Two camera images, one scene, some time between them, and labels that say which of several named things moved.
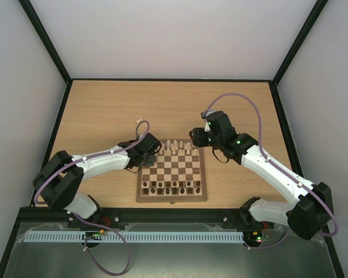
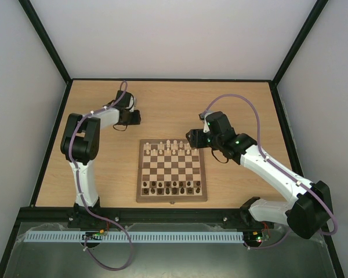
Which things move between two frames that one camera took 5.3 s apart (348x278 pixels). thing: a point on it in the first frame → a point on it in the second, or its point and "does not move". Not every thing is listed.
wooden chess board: [178, 175] does not move
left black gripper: [151, 160] → [136, 121]
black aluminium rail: [141, 215] does not move
